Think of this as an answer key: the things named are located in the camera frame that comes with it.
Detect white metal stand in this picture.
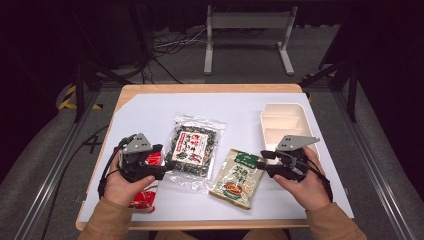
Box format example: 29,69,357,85
203,4,299,76

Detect aluminium floor rail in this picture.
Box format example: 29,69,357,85
333,89,419,240
13,89,101,240

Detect black floor cable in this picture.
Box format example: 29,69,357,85
39,124,111,240

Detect person's left hand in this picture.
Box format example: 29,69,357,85
103,156,157,208

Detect person's right hand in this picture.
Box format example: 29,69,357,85
273,146,333,212

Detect white plastic box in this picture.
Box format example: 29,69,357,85
259,103,322,166

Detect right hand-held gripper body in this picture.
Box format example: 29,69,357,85
271,134,321,183

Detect clear dried seaweed packet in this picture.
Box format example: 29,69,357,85
164,114,228,194

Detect left hand-held gripper cable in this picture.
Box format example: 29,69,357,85
97,138,129,199

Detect beige green-topped food packet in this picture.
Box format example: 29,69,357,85
209,148,266,211

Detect red snack packet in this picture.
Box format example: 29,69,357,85
129,150,166,214

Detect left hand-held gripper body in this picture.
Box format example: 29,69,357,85
116,133,168,184

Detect person's tan trousers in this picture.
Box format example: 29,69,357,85
154,228,292,240

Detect bundle of floor cables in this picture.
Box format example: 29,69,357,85
141,26,208,85

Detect right hand-held gripper cable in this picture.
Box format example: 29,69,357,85
304,158,334,204

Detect black tripod stand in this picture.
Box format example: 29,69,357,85
71,49,134,124
299,56,360,124

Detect hand-held gripper cable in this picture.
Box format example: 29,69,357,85
97,138,129,199
304,158,334,204

